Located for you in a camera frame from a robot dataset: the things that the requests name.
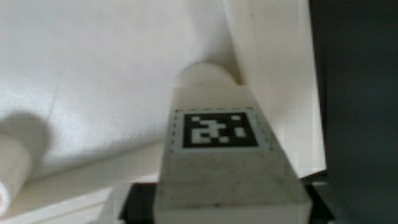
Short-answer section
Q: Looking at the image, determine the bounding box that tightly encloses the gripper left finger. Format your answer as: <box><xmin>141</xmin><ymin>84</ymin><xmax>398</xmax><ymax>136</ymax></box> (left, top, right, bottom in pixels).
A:
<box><xmin>120</xmin><ymin>183</ymin><xmax>157</xmax><ymax>224</ymax></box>

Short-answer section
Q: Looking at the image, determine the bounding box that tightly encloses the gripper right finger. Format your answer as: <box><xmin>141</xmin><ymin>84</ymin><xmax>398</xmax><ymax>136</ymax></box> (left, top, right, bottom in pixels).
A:
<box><xmin>301</xmin><ymin>171</ymin><xmax>336</xmax><ymax>224</ymax></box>

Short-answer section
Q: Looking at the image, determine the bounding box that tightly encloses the white table leg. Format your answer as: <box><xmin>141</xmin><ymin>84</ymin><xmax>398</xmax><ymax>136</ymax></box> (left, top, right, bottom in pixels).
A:
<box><xmin>155</xmin><ymin>63</ymin><xmax>313</xmax><ymax>224</ymax></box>

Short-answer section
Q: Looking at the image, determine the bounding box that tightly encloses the white square tabletop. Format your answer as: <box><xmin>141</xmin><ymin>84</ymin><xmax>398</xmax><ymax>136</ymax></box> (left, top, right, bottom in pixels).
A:
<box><xmin>0</xmin><ymin>0</ymin><xmax>329</xmax><ymax>224</ymax></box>

